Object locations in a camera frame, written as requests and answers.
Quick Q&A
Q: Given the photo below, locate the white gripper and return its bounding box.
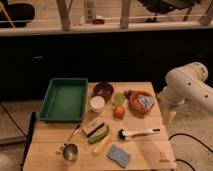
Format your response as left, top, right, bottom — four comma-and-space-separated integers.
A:
160, 101, 176, 126

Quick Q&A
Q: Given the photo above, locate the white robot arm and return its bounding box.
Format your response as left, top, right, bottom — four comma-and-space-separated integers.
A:
157, 62, 213, 126

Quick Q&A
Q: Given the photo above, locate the wooden block brush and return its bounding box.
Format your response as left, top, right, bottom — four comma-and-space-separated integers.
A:
82, 117, 104, 137

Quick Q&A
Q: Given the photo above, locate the green plastic tray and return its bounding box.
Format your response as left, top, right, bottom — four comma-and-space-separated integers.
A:
39, 78, 88, 122

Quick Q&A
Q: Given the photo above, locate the blue white cloth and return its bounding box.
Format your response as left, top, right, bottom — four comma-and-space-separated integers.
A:
137, 95, 155, 111

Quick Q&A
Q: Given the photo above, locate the terracotta bowl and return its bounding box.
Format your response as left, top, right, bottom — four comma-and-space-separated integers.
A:
129, 91, 152, 113

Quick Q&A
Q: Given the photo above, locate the orange tomato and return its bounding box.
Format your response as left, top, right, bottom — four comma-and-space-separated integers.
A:
113, 106, 125, 119

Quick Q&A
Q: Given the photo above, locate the dark red bowl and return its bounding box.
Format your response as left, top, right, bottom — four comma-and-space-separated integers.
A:
93, 82, 114, 101

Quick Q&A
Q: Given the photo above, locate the blue sponge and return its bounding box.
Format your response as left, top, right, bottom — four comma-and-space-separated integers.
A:
107, 144, 131, 168

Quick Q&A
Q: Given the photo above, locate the white round container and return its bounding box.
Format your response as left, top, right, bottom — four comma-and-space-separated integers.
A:
90, 96, 105, 113

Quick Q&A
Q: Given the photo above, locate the green cucumber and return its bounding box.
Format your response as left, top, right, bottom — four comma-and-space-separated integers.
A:
88, 125, 110, 144

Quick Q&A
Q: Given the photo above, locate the black office chair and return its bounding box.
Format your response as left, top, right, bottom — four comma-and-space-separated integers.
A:
137, 0, 202, 23

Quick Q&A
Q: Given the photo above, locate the metal ladle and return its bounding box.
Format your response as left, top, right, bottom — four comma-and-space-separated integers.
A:
56, 126, 80, 162

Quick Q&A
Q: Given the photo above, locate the dark red dish on ledge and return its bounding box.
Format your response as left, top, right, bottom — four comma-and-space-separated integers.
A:
92, 19, 105, 25

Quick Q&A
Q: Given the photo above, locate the dark chair left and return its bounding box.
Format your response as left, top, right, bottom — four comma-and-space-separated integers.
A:
0, 0, 35, 28

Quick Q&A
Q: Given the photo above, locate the black floor cable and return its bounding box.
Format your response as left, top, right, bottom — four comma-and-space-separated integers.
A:
168, 132, 213, 171

